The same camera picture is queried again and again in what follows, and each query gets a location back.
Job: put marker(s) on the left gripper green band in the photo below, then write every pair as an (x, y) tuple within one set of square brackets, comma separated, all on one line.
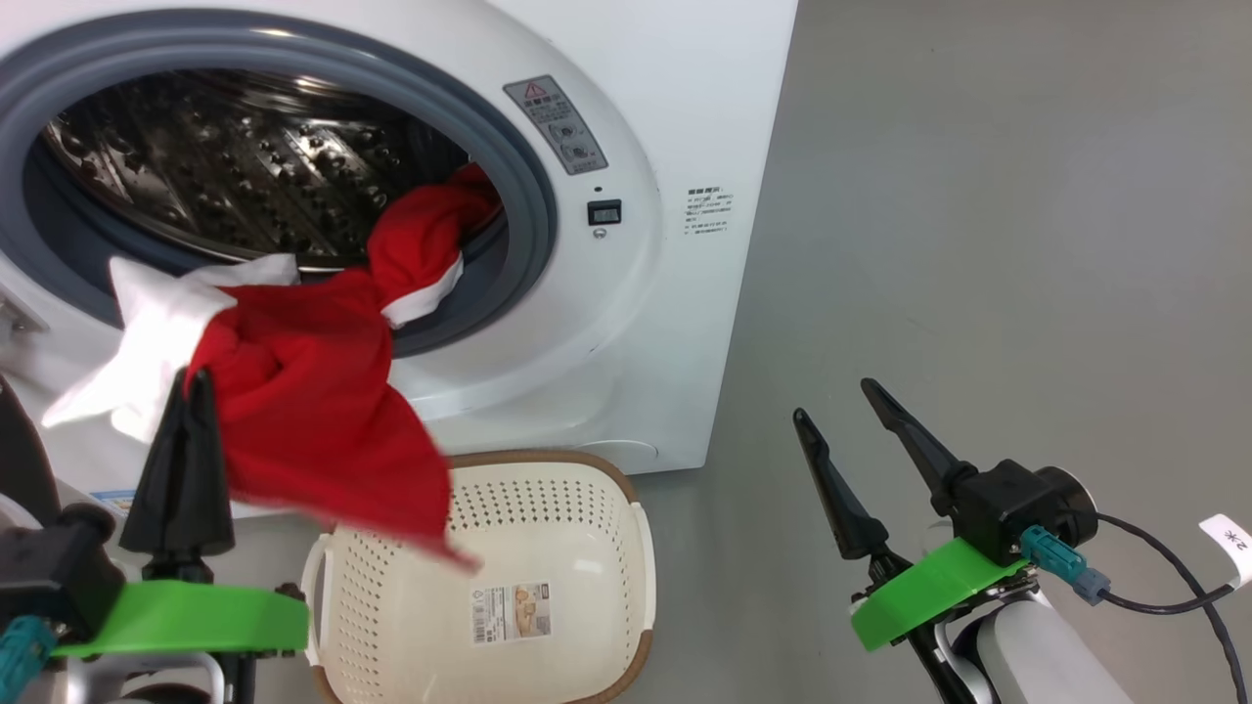
[(196, 618)]

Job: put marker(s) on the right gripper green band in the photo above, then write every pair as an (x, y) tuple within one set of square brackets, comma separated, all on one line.
[(929, 592)]

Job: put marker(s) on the red and white garment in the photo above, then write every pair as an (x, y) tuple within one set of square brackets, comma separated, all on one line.
[(313, 391)]

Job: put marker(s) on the black-rimmed glass washer door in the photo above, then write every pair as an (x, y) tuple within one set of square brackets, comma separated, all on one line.
[(24, 450)]

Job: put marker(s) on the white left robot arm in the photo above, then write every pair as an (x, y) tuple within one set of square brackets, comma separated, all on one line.
[(147, 680)]

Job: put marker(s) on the white front-load washing machine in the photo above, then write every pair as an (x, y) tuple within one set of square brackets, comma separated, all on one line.
[(665, 342)]

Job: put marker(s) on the cream perforated laundry basket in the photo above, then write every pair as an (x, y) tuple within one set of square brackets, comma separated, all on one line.
[(548, 548)]

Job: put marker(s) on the basket product label sticker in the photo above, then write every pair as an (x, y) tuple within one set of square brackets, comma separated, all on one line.
[(512, 614)]

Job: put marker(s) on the black door latch socket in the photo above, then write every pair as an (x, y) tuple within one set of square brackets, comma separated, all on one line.
[(604, 213)]

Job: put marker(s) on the grey rubber door seal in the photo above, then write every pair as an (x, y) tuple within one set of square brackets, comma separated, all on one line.
[(533, 215)]

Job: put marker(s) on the blue energy label sticker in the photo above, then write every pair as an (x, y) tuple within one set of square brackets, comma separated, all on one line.
[(115, 504)]

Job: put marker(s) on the round white filter cover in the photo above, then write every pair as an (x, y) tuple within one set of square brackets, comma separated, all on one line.
[(626, 450)]

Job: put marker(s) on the small text sticker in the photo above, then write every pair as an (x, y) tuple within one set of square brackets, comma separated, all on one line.
[(709, 210)]

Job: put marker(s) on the steel washer drum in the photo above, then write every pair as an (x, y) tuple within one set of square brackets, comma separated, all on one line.
[(245, 156)]

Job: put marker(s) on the grey warning label sticker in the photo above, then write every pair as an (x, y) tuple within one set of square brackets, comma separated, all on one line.
[(558, 127)]

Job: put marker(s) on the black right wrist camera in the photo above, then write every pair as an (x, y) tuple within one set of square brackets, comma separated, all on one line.
[(1017, 504)]

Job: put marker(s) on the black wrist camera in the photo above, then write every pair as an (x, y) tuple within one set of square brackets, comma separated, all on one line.
[(49, 572), (1017, 504)]

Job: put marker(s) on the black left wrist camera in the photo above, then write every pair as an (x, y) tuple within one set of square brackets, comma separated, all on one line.
[(49, 572)]

